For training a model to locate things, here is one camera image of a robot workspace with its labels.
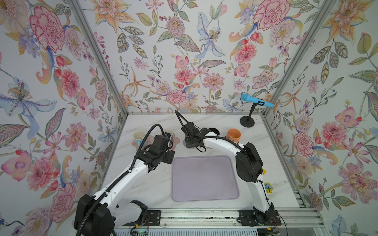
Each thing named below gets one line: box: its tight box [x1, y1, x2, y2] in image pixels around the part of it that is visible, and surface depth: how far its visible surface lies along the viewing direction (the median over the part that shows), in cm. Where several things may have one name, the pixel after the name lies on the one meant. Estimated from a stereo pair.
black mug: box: [208, 127, 220, 136], surface depth 100 cm
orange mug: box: [225, 127, 242, 144], surface depth 100 cm
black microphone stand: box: [239, 101, 265, 128], surface depth 116 cm
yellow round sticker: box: [264, 182, 274, 194], surface depth 85 cm
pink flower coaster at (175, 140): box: [170, 132, 181, 150], surface depth 106 cm
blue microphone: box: [240, 93, 275, 108], surface depth 101 cm
